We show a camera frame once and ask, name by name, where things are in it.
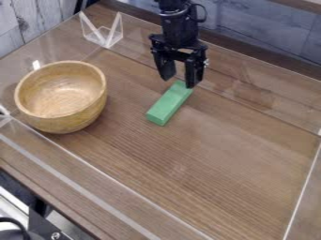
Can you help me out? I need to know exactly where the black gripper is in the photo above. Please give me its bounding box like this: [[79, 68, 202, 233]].
[[150, 7, 209, 89]]

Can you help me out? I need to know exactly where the green rectangular block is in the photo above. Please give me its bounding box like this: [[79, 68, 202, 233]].
[[146, 81, 193, 126]]

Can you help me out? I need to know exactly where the wooden bowl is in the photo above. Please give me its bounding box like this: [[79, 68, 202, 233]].
[[14, 60, 109, 134]]

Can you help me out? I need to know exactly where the clear acrylic corner bracket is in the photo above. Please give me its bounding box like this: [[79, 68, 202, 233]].
[[79, 11, 123, 49]]

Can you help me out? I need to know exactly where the clear acrylic enclosure wall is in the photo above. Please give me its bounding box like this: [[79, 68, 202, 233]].
[[0, 16, 321, 240]]

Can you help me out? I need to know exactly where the black metal table bracket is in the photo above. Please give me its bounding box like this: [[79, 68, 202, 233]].
[[28, 199, 73, 240]]

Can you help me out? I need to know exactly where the black cable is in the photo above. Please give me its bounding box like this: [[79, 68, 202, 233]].
[[0, 217, 32, 240]]

